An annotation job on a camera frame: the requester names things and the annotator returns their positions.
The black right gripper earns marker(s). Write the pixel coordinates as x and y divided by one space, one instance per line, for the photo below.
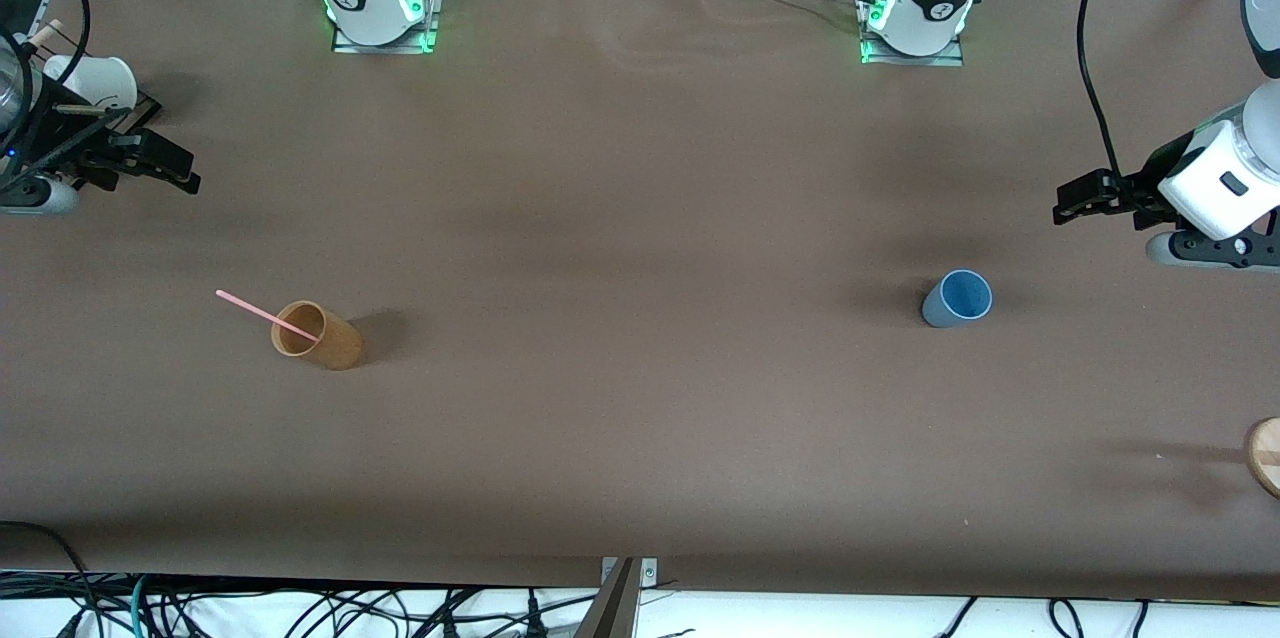
62 142

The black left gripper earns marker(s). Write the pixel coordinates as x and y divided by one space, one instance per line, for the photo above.
1152 174

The blue cup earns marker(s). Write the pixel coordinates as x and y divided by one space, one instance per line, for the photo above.
950 303

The white paper cup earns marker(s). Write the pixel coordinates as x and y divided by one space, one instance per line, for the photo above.
100 78

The brown cup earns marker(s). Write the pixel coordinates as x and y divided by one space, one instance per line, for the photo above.
335 343

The pink straw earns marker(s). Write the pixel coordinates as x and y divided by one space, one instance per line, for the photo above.
250 306

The short wooden stick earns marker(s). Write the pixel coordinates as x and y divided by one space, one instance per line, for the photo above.
46 33

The round wooden disc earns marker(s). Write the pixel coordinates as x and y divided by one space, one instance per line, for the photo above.
1266 458

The brown table cover sheet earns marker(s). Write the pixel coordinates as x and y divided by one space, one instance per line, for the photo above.
640 268

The dark metal bar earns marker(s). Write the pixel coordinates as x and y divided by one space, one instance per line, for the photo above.
610 613

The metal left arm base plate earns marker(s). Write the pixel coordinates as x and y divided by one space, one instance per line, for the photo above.
915 59

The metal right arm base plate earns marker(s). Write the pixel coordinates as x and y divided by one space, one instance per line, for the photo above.
385 46

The silver metal bracket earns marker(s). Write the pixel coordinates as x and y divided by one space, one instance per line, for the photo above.
650 573

